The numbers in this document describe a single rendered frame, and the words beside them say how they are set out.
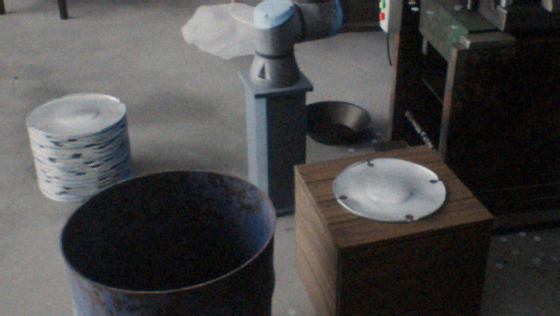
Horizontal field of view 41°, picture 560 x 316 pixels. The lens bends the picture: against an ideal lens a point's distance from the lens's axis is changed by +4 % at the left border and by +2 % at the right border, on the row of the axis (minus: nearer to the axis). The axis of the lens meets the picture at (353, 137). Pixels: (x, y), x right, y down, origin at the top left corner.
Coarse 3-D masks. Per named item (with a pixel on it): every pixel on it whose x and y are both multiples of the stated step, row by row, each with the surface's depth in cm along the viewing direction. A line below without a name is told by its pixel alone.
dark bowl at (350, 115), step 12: (312, 108) 292; (324, 108) 294; (336, 108) 295; (348, 108) 294; (360, 108) 291; (312, 120) 291; (324, 120) 293; (336, 120) 294; (348, 120) 292; (360, 120) 288; (312, 132) 286; (324, 132) 286; (336, 132) 287; (348, 132) 287; (360, 132) 275
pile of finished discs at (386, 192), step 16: (384, 160) 201; (400, 160) 201; (352, 176) 193; (368, 176) 194; (384, 176) 193; (400, 176) 194; (416, 176) 195; (432, 176) 195; (336, 192) 186; (352, 192) 187; (368, 192) 186; (384, 192) 186; (400, 192) 186; (416, 192) 188; (432, 192) 188; (352, 208) 180; (368, 208) 181; (384, 208) 181; (400, 208) 181; (416, 208) 182; (432, 208) 182
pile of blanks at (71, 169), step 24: (120, 120) 239; (48, 144) 230; (72, 144) 230; (96, 144) 233; (120, 144) 241; (48, 168) 235; (72, 168) 234; (96, 168) 236; (120, 168) 244; (48, 192) 240; (72, 192) 238; (96, 192) 240
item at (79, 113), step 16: (64, 96) 250; (80, 96) 252; (96, 96) 252; (32, 112) 240; (48, 112) 241; (64, 112) 240; (80, 112) 240; (96, 112) 241; (112, 112) 242; (32, 128) 231; (48, 128) 232; (64, 128) 232; (80, 128) 232; (96, 128) 233
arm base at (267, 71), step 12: (264, 60) 214; (276, 60) 214; (288, 60) 216; (252, 72) 218; (264, 72) 216; (276, 72) 214; (288, 72) 216; (300, 72) 222; (264, 84) 216; (276, 84) 215; (288, 84) 217
